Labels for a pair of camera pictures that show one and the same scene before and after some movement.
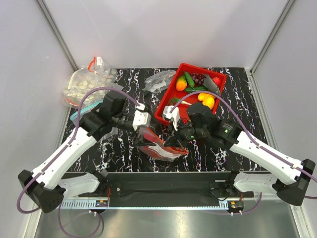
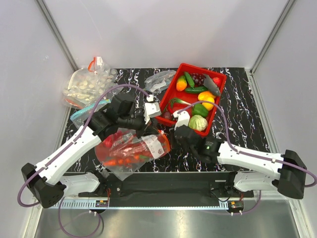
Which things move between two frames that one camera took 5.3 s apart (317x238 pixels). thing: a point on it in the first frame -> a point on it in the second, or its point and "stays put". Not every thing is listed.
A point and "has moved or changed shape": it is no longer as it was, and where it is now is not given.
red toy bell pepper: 150,137 -> 109,141
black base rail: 168,185 stays put
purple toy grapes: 198,78 stays put
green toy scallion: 174,100 stays put
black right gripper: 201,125 -> 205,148
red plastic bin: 189,85 stays put
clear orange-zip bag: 160,150 has moved or changed shape
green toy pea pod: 189,80 stays put
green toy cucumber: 197,89 stays put
